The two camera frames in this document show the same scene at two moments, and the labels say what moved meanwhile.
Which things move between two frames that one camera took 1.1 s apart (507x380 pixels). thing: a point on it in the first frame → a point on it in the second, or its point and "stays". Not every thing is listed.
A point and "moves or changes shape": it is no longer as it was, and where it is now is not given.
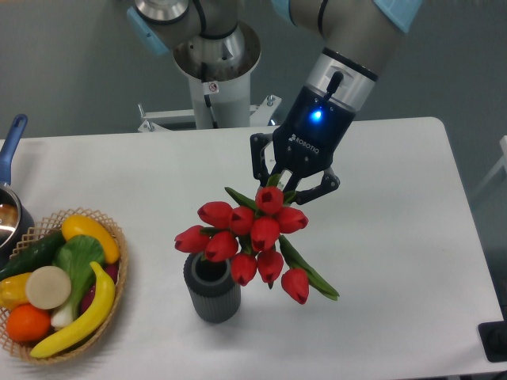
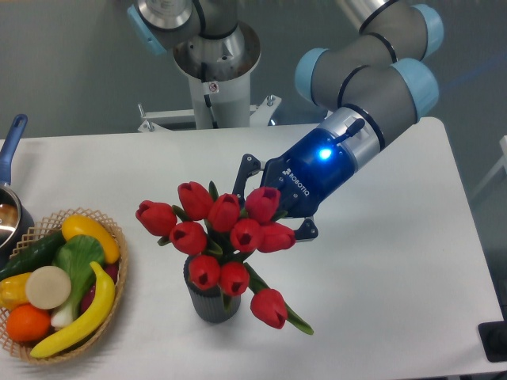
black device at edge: [493, 338] stays
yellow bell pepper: [13, 292] stays
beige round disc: [48, 287] stays
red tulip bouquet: [249, 235] moves or changes shape
